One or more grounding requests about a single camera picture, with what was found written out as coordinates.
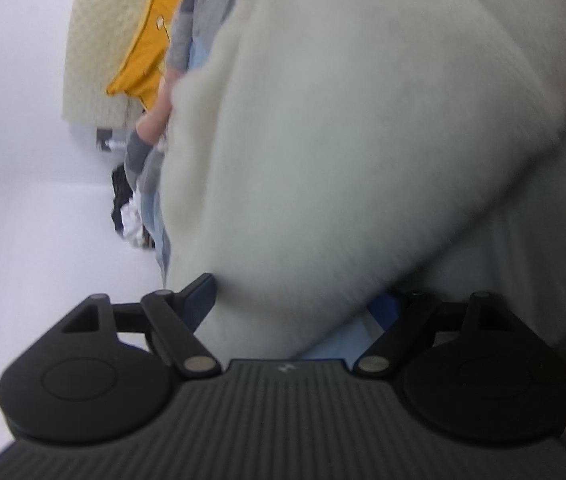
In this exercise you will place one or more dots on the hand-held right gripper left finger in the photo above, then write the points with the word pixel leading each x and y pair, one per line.
pixel 198 300

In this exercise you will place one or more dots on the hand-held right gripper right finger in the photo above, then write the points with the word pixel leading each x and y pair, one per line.
pixel 385 312

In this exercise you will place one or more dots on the white striped fuzzy sweater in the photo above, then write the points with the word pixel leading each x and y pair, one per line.
pixel 363 135

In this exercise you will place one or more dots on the black and white clothes pile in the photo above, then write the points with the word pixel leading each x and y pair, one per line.
pixel 120 185

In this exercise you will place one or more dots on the dark bedside object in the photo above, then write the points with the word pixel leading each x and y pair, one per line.
pixel 108 141

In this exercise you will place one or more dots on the yellow pillow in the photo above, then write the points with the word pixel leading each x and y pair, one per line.
pixel 153 60

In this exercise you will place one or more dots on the patchwork quilt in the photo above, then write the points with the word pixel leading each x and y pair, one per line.
pixel 208 5

